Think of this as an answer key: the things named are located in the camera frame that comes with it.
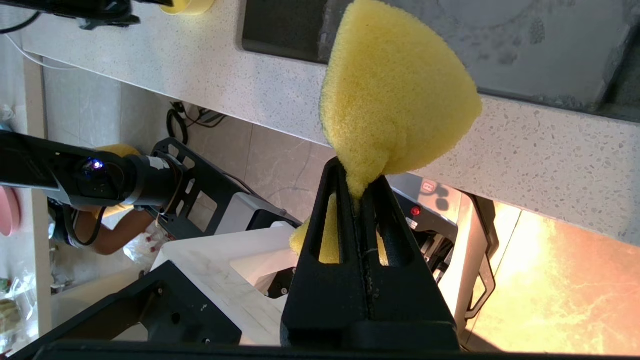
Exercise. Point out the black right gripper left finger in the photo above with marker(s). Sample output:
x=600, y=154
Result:
x=325, y=300

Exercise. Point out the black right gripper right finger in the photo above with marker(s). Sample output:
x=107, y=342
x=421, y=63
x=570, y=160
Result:
x=410, y=305

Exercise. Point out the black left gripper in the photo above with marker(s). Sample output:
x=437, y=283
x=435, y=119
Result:
x=100, y=10

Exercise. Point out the yellow plastic bowl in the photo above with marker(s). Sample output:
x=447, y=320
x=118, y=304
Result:
x=192, y=6

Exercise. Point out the yellow green sponge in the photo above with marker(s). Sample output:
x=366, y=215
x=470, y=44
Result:
x=395, y=85

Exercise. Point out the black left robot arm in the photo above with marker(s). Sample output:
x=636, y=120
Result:
x=65, y=170

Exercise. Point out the stainless steel sink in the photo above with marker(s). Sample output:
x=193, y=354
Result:
x=540, y=45

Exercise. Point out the salmon pink round plate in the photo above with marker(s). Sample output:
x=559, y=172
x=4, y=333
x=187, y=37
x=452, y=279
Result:
x=7, y=210

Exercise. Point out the green food packets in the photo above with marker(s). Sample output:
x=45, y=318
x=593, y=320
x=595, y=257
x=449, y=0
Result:
x=11, y=310

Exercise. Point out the black perforated chassis frame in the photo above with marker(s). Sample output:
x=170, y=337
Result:
x=205, y=185

